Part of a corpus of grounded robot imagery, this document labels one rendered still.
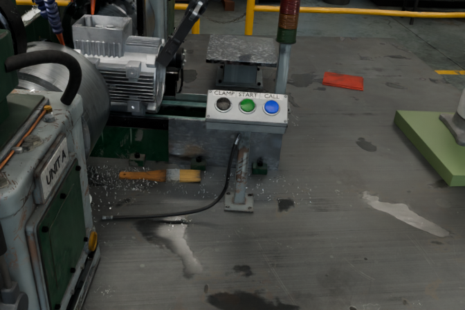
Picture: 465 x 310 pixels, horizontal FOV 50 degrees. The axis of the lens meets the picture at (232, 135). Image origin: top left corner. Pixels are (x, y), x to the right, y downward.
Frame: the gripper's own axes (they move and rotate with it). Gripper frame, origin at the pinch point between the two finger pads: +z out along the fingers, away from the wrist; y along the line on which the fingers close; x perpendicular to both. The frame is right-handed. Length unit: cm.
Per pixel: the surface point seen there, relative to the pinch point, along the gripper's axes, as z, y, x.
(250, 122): -4.4, 21.3, 20.3
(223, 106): -3.7, 19.9, 14.0
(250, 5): 32, -249, 48
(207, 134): 12.9, 1.8, 19.2
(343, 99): -1, -46, 63
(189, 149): 19.2, 1.8, 17.7
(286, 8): -17.9, -33.4, 24.4
